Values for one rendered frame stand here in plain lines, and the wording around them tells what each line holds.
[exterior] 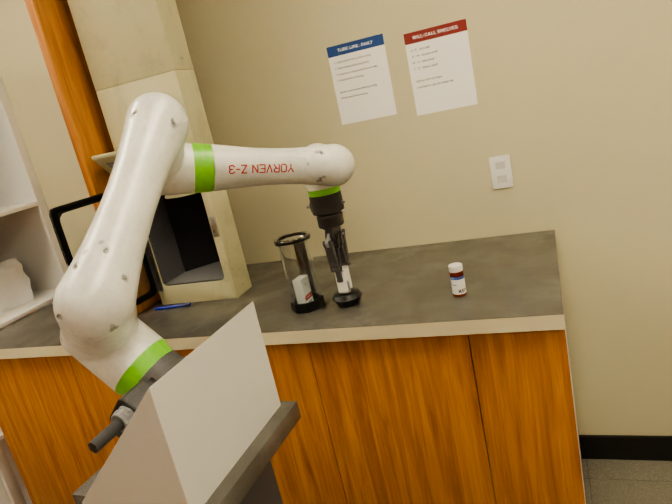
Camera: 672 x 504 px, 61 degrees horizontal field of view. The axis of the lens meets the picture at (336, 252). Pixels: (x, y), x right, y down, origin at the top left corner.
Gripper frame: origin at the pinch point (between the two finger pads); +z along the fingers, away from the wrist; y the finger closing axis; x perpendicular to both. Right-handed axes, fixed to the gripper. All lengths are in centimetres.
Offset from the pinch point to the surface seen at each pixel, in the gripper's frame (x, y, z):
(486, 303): 40.6, 6.8, 7.6
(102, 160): -74, -1, -47
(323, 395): -8.1, 14.1, 30.0
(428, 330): 26.8, 16.6, 9.8
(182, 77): -46, -15, -67
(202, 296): -59, -12, 6
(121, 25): -60, -12, -86
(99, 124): -83, -14, -59
